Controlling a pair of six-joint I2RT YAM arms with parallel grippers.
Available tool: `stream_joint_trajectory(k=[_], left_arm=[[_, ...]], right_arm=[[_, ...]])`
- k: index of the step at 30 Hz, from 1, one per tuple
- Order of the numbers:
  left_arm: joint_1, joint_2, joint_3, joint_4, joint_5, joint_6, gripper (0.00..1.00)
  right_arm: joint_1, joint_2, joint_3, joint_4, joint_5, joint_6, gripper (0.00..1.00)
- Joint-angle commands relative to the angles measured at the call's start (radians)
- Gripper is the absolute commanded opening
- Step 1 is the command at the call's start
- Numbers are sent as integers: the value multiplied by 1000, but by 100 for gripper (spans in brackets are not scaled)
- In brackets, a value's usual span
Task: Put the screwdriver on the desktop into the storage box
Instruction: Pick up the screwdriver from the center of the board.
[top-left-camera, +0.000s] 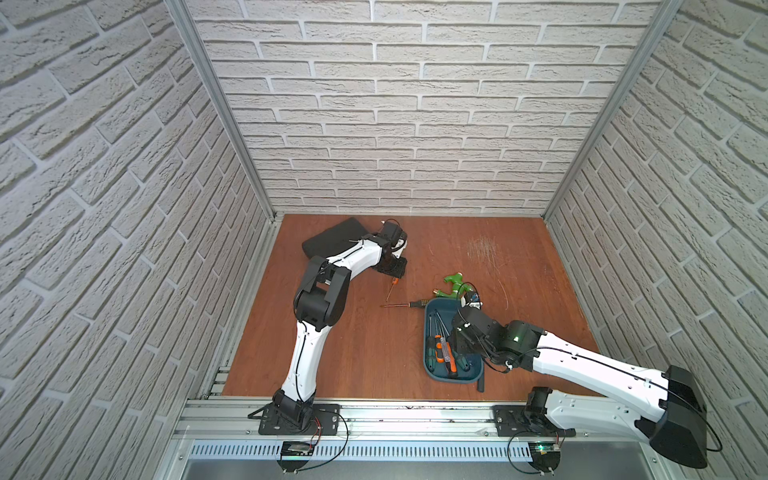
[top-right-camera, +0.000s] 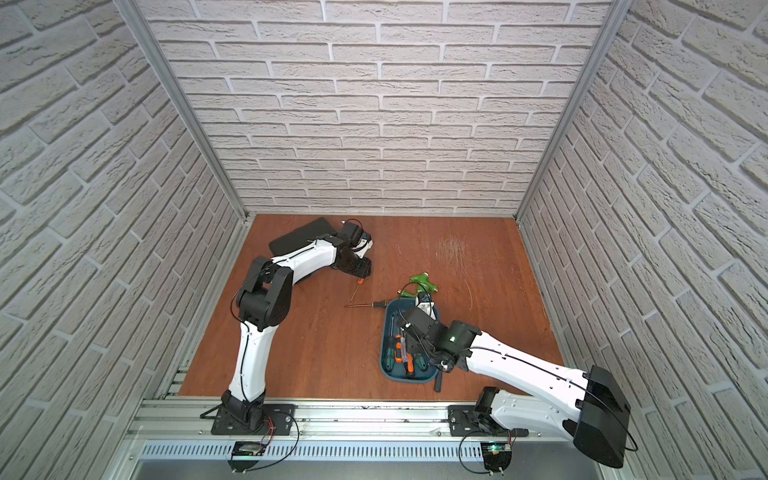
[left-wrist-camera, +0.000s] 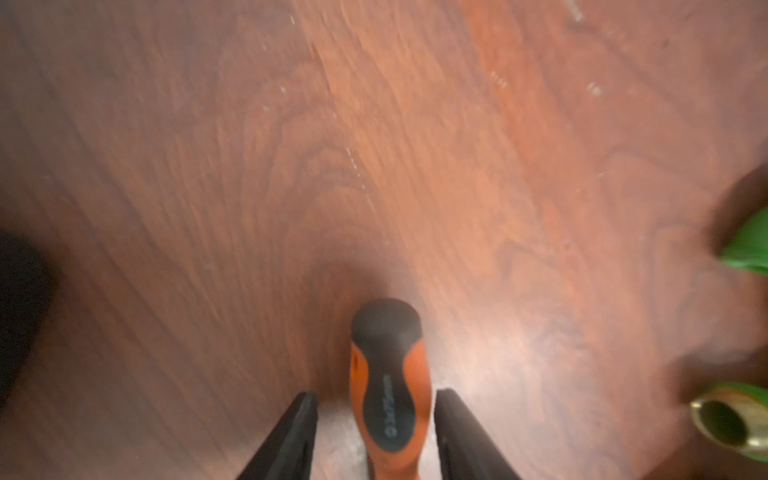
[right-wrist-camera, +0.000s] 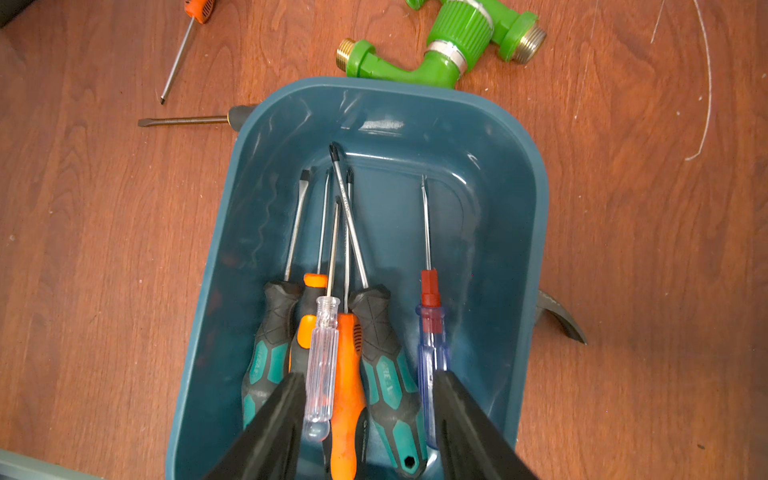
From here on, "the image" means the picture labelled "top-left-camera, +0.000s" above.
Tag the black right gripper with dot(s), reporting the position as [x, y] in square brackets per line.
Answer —
[459, 343]

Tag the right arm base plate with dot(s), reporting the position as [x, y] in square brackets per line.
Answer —
[517, 419]

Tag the black yellow screwdriver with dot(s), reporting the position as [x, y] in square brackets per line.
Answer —
[411, 304]

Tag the aluminium frame corner post left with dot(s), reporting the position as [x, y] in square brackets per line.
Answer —
[198, 54]

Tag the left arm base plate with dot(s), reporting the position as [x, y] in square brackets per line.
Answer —
[324, 418]

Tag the controller board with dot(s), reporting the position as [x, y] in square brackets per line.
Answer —
[294, 455]
[545, 458]

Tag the green plastic clamp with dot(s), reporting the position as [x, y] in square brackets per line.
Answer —
[457, 287]

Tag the right controller board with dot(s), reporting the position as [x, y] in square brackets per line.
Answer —
[545, 458]

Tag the left controller board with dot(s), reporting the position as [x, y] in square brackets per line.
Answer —
[294, 455]

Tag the aluminium frame corner post right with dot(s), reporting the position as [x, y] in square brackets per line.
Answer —
[646, 46]

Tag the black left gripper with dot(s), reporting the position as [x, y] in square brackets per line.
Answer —
[393, 263]

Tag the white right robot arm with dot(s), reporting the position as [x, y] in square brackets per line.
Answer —
[664, 409]

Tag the aluminium frame corner post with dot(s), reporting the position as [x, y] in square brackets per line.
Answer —
[198, 54]
[646, 46]

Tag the black plastic tool case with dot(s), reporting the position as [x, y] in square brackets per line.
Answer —
[335, 240]

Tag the large green black screwdriver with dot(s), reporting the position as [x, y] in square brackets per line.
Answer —
[430, 359]

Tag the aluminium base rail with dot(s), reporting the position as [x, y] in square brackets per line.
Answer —
[377, 430]

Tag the teal storage tray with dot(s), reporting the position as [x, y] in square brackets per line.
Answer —
[469, 366]

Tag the orange black screwdriver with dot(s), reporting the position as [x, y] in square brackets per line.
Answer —
[449, 361]

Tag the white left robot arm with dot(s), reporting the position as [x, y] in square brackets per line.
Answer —
[335, 257]

